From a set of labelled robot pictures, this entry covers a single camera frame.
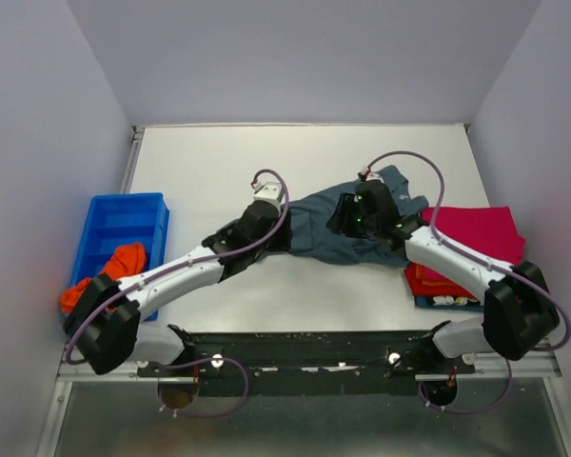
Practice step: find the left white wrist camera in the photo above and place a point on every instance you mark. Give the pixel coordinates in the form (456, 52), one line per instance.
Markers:
(269, 192)

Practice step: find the teal grey t-shirt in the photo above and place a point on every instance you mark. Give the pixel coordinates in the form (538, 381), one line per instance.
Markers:
(311, 238)

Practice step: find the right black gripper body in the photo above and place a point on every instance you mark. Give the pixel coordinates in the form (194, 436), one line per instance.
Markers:
(356, 224)

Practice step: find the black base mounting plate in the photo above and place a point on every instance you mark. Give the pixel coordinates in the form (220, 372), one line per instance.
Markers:
(306, 363)

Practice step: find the crumpled orange t-shirt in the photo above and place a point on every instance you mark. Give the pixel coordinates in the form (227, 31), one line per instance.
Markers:
(126, 260)

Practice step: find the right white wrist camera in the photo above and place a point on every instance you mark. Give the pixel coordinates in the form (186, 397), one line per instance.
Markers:
(367, 174)

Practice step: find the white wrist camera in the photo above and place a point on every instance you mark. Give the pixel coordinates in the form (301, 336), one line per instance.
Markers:
(367, 174)
(269, 192)

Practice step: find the folded red t-shirt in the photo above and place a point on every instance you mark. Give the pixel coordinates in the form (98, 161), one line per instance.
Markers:
(419, 286)

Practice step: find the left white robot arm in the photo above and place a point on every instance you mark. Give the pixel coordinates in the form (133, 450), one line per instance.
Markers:
(108, 326)

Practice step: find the folded navy patterned t-shirt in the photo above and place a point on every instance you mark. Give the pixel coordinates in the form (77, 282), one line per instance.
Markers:
(447, 302)

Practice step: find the blue plastic bin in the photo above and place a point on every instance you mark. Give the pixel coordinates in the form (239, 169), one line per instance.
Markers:
(121, 219)

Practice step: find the folded magenta t-shirt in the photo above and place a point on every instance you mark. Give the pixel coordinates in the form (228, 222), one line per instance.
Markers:
(490, 231)

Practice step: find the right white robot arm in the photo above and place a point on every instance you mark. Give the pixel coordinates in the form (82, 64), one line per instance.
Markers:
(517, 311)

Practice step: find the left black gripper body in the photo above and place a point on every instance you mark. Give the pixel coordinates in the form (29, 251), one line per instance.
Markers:
(280, 241)

